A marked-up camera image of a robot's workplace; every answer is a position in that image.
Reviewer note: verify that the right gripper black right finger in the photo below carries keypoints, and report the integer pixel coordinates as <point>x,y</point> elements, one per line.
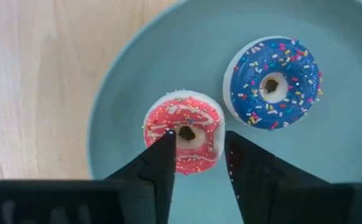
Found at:
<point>262,186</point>

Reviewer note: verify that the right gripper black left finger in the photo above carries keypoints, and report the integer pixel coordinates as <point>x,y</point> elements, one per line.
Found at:
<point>159,174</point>

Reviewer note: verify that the small pink sprinkled donut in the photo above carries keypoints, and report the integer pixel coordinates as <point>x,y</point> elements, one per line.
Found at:
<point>181,112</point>

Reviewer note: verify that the small dark blue sprinkled donut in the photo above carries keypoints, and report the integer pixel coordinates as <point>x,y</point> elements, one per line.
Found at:
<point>293,102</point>

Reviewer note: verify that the teal round plate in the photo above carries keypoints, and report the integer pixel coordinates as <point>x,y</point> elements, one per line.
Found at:
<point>168,46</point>

